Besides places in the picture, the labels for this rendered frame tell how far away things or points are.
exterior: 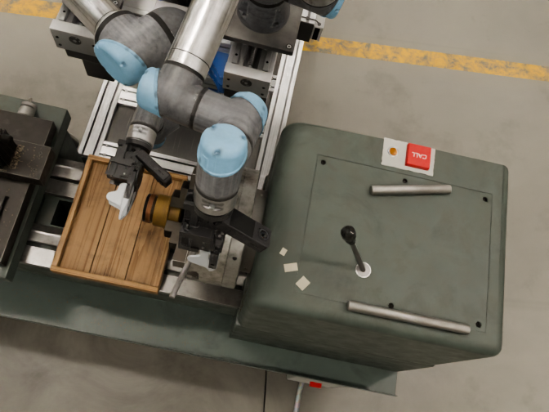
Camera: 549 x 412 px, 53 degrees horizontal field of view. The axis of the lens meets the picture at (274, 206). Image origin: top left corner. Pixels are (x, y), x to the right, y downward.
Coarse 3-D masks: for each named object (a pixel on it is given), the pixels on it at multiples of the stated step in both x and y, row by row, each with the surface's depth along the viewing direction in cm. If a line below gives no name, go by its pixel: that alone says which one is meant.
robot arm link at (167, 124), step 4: (164, 120) 158; (168, 120) 158; (164, 124) 158; (168, 124) 159; (172, 124) 159; (176, 124) 160; (164, 128) 158; (168, 128) 159; (172, 128) 160; (176, 128) 162; (160, 132) 156; (164, 132) 159; (168, 132) 160; (160, 136) 158; (164, 136) 160; (156, 140) 159; (160, 140) 160; (164, 140) 163; (156, 144) 161; (160, 144) 162; (156, 148) 164
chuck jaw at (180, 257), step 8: (168, 224) 138; (176, 224) 139; (168, 232) 138; (176, 232) 138; (176, 240) 136; (176, 248) 135; (176, 256) 134; (184, 256) 135; (176, 264) 136; (184, 264) 135; (192, 272) 135
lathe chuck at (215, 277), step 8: (240, 184) 132; (240, 192) 130; (224, 240) 127; (224, 248) 128; (208, 256) 129; (224, 256) 129; (192, 264) 131; (224, 264) 130; (200, 272) 133; (208, 272) 132; (216, 272) 132; (200, 280) 137; (208, 280) 136; (216, 280) 135
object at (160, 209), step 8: (152, 200) 139; (160, 200) 139; (168, 200) 139; (144, 208) 138; (152, 208) 138; (160, 208) 138; (168, 208) 138; (176, 208) 139; (144, 216) 139; (152, 216) 139; (160, 216) 138; (168, 216) 139; (176, 216) 139; (160, 224) 139
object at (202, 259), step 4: (200, 252) 104; (204, 252) 104; (208, 252) 104; (188, 256) 106; (192, 256) 106; (196, 256) 106; (200, 256) 105; (204, 256) 105; (192, 260) 107; (196, 260) 107; (200, 260) 106; (204, 260) 106; (208, 260) 106; (200, 264) 108; (204, 264) 107; (216, 264) 106; (208, 268) 107
